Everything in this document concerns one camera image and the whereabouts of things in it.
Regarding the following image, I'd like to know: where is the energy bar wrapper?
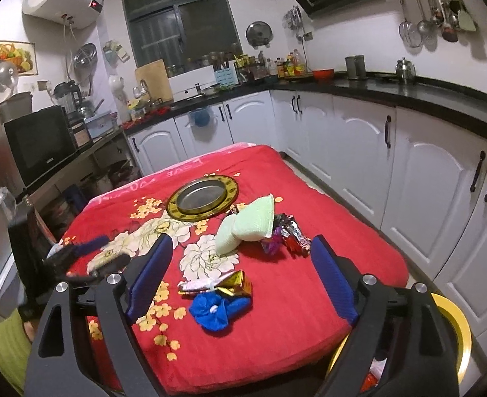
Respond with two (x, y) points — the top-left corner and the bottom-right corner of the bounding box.
(273, 213), (311, 257)

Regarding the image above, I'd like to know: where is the wooden cutting board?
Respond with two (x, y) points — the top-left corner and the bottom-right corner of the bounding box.
(135, 59), (173, 102)

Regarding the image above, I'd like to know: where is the green sleeve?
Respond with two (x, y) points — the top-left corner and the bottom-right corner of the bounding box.
(0, 309), (32, 396)

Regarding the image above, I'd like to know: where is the yellow rimmed trash bin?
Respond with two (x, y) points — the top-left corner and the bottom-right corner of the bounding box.
(318, 289), (470, 396)

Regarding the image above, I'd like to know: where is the gold foil wrapper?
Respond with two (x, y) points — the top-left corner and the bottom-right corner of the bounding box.
(178, 271), (252, 297)

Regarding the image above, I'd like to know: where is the gold rimmed metal plate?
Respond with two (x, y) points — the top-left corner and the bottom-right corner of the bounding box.
(166, 175), (239, 222)

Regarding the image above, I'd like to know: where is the red floral blanket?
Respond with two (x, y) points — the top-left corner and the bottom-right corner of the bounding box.
(60, 144), (408, 395)

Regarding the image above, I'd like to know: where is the metal canister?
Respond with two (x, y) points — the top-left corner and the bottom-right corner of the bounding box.
(345, 55), (367, 81)

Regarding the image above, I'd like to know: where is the purple snack wrapper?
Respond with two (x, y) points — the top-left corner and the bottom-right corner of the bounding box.
(261, 227), (283, 255)

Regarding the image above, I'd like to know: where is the black microwave oven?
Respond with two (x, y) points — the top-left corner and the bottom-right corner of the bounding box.
(3, 106), (77, 188)

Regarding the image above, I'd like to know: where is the metal kettle on counter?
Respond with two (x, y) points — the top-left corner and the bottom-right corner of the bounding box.
(396, 58), (416, 84)

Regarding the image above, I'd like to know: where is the blue crumpled cloth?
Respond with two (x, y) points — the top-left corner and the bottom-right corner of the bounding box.
(189, 291), (251, 332)

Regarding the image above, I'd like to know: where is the red bowl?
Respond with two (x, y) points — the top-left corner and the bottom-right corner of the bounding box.
(312, 69), (335, 82)

